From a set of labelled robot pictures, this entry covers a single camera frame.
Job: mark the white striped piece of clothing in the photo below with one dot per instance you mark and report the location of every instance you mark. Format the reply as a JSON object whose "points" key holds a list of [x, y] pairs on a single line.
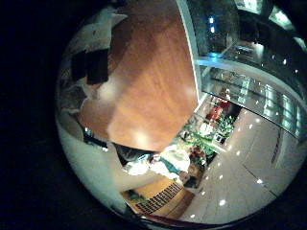
{"points": [[68, 96]]}

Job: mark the person in white shirt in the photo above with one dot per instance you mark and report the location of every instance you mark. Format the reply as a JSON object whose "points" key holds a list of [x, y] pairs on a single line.
{"points": [[172, 161]]}

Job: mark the black electronics rack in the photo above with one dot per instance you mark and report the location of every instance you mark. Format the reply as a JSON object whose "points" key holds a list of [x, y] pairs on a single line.
{"points": [[92, 139]]}

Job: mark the shelf of colourful goods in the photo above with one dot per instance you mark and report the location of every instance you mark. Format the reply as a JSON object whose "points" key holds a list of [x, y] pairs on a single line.
{"points": [[224, 124]]}

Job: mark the wooden slatted panel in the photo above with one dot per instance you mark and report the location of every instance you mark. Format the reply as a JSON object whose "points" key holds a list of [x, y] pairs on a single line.
{"points": [[160, 198]]}

